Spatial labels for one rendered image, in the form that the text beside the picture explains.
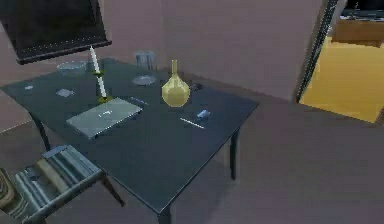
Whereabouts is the grey closed laptop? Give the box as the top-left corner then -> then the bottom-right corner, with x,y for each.
65,97 -> 144,140

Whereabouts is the grey striped chair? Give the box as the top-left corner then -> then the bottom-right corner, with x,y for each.
0,144 -> 126,224

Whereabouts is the thin white pen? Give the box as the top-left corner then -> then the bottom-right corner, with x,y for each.
179,117 -> 206,130

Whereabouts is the yellow round-bellied vase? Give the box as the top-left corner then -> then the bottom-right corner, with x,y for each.
161,59 -> 191,108

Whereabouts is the dark blue-grey table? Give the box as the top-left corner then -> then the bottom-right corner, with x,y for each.
0,57 -> 260,224

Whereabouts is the thin blue-grey pencil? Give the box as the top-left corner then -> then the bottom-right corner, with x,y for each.
129,96 -> 150,106

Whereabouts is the grey round plate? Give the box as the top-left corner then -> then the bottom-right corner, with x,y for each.
132,75 -> 158,86

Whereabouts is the clear glass cup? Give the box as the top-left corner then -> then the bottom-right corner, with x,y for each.
134,50 -> 158,71

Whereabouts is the small grey flat square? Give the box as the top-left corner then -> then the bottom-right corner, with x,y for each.
55,88 -> 76,98

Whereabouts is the brown wooden cabinet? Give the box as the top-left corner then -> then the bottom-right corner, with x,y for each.
331,19 -> 384,48

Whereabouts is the dark door frame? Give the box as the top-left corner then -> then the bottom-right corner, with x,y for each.
295,0 -> 340,104

